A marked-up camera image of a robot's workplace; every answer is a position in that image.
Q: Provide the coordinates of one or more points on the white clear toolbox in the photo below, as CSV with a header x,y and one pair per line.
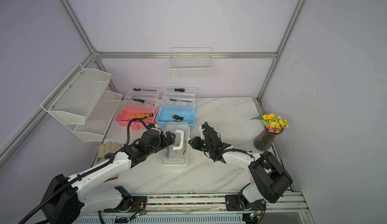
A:
x,y
172,156

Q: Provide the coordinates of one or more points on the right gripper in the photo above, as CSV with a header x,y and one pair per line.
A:
x,y
196,145

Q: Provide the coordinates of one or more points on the upper white mesh shelf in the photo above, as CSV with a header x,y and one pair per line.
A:
x,y
73,101

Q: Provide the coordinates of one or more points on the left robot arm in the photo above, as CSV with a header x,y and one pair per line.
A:
x,y
65,198

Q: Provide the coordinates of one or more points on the blue toolbox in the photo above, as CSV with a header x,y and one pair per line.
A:
x,y
177,103

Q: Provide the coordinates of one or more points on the flower vase bouquet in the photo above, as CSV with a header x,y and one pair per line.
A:
x,y
273,125

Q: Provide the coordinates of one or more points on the yellow pliers in pink box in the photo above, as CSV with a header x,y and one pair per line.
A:
x,y
143,115

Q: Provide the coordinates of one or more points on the yellow black screwdriver blue box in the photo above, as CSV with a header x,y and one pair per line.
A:
x,y
179,118

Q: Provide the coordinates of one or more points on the yellow black pliers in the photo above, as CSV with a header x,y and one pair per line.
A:
x,y
184,147

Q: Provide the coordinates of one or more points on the pink toolbox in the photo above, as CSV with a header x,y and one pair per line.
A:
x,y
139,102

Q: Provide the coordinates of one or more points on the left beige work glove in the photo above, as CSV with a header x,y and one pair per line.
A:
x,y
104,149

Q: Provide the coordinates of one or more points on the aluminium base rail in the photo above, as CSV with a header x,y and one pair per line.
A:
x,y
291,202

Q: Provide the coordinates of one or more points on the lower white mesh shelf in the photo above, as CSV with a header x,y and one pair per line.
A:
x,y
97,124

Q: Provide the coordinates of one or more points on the white mesh shelf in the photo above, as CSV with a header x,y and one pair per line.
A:
x,y
97,124
73,101

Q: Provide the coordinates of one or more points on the white wire wall basket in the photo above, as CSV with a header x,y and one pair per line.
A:
x,y
190,63

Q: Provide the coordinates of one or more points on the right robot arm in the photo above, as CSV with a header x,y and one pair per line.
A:
x,y
270,179

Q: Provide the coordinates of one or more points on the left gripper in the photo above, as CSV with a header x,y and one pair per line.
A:
x,y
166,143

